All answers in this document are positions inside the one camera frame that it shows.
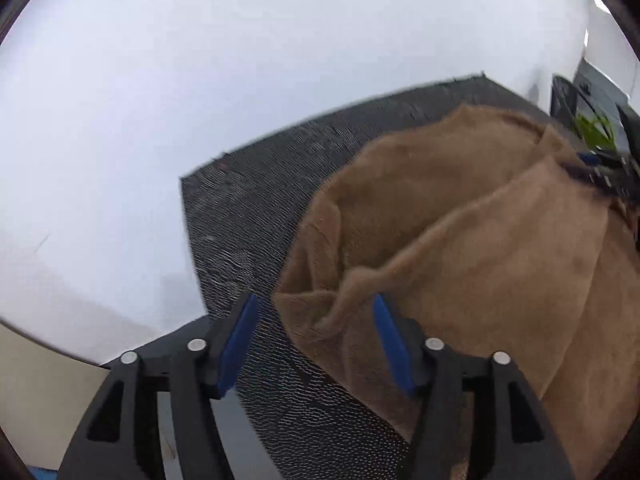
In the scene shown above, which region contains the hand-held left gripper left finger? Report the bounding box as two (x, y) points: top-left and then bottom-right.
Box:
(59, 292), (259, 480)

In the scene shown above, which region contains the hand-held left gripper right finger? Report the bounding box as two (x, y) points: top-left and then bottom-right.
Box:
(372, 294), (576, 480)

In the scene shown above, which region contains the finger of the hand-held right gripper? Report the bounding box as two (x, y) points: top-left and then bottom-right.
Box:
(576, 151), (626, 172)
(562, 161), (633, 200)

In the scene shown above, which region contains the brown fleece towel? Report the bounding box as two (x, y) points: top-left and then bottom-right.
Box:
(272, 102), (640, 480)

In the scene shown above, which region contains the green tote bag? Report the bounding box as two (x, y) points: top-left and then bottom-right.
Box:
(572, 112), (618, 153)

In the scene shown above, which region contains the black plastic chair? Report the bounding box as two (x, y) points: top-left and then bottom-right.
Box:
(550, 74), (621, 153)

